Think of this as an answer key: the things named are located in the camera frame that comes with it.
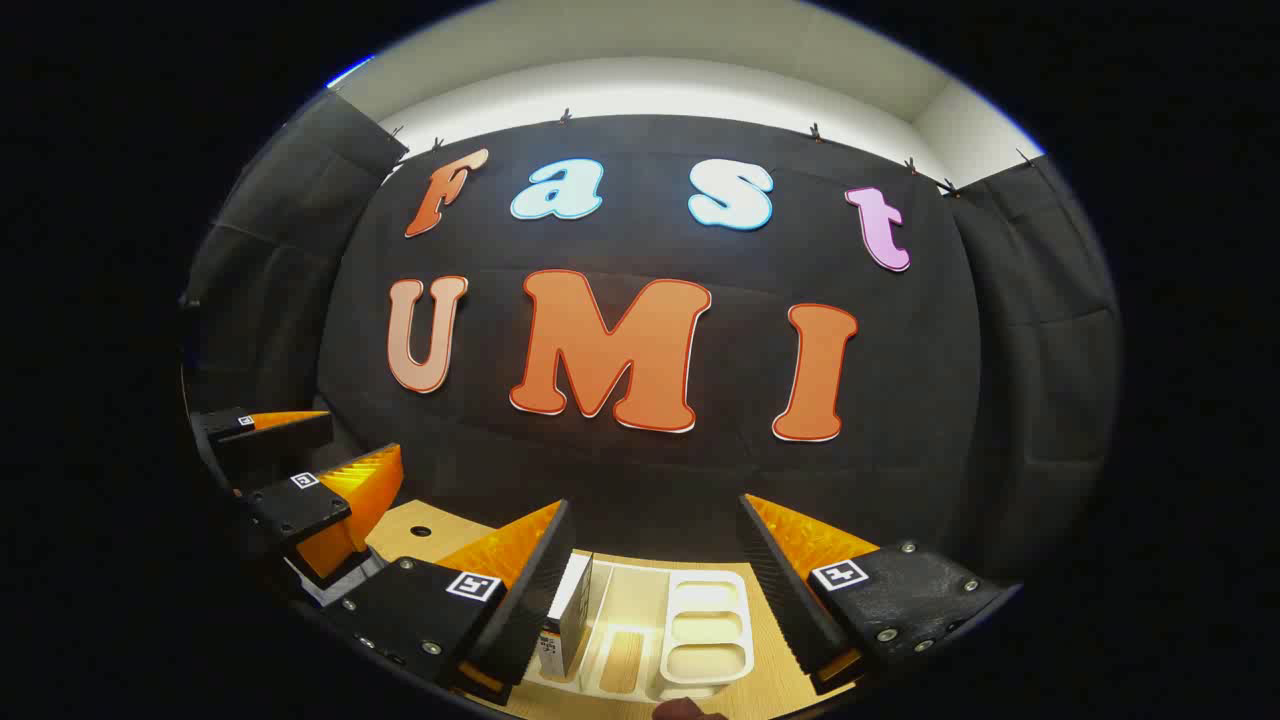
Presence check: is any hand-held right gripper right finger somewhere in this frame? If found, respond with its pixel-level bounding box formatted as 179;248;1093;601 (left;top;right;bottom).
737;492;1023;696

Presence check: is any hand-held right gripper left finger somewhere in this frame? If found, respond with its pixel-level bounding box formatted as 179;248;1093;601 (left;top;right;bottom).
330;498;578;707

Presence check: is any thick book with grey cover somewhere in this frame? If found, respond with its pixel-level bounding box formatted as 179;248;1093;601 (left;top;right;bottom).
538;555;594;683

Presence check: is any white bookshelf rack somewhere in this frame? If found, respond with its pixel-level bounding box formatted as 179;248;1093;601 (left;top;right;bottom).
520;553;753;703

